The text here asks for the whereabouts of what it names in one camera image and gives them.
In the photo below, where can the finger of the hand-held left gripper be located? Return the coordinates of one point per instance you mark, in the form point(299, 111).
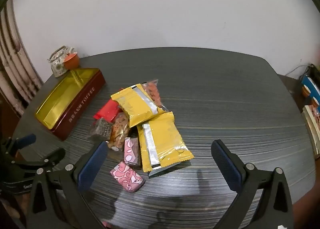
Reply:
point(50, 156)
point(27, 139)

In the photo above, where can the stack of books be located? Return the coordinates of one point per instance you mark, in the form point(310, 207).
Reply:
point(313, 129)

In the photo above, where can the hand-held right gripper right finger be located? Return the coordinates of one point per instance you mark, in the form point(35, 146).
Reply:
point(225, 166)

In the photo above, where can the black power strip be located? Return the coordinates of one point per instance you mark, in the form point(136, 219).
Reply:
point(315, 71)

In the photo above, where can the clear peanut packet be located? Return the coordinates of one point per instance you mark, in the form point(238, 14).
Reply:
point(152, 91)

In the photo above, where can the person's leg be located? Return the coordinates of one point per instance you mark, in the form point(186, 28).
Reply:
point(306, 209)

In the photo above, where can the yellow snack packet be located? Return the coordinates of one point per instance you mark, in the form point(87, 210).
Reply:
point(167, 141)
point(135, 106)

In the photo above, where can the clear packet orange crackers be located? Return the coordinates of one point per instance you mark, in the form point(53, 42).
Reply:
point(120, 132)

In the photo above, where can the brown side table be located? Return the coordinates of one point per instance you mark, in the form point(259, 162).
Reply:
point(291, 86)

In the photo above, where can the red snack packet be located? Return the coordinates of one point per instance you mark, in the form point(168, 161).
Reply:
point(107, 111)

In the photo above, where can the pink patterned candy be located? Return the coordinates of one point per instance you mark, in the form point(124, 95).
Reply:
point(131, 152)
point(127, 176)

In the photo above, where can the blue printed box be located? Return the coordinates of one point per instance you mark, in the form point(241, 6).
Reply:
point(311, 91)

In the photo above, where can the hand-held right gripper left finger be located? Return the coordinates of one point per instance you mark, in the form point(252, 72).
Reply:
point(92, 166)

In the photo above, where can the orange-brown ceramic cup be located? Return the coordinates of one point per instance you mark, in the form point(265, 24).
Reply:
point(71, 61)

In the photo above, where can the floral ceramic teapot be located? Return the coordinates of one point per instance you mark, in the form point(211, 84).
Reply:
point(58, 65)

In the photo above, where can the red tin box gold interior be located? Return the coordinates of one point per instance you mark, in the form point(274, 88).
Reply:
point(67, 104)

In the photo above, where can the clear packet dark snack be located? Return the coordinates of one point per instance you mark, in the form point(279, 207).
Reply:
point(101, 129)

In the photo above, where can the beige pleated curtain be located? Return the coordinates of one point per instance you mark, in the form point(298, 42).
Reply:
point(15, 73)

